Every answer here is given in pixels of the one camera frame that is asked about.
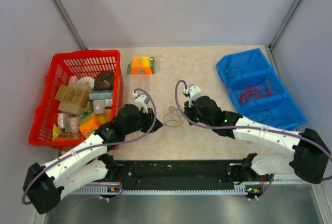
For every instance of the brown cardboard box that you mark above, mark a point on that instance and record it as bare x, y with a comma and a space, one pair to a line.
73, 98

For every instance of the brown round cake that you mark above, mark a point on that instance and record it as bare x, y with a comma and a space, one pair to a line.
104, 81

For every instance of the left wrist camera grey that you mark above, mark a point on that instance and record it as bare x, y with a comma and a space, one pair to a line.
141, 102

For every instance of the pink wrapped snack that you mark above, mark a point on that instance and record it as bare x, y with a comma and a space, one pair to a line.
68, 122

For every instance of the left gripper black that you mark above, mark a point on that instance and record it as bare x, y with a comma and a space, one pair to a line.
150, 118

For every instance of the blue plastic divided bin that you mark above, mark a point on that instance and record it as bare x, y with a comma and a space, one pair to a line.
257, 92

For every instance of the red plastic basket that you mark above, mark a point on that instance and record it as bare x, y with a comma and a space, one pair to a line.
64, 65

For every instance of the teal flat packet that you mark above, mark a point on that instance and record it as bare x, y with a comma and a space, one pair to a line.
101, 95

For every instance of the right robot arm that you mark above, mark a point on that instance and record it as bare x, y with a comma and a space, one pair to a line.
301, 153

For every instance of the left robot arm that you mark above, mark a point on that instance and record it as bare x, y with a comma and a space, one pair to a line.
46, 185

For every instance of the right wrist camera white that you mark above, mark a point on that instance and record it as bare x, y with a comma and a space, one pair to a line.
193, 92

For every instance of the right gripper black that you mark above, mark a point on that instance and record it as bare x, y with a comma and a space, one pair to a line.
188, 111

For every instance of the orange yellow box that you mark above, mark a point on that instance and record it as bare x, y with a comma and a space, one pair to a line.
141, 66

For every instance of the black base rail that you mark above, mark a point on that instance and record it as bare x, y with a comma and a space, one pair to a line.
181, 174

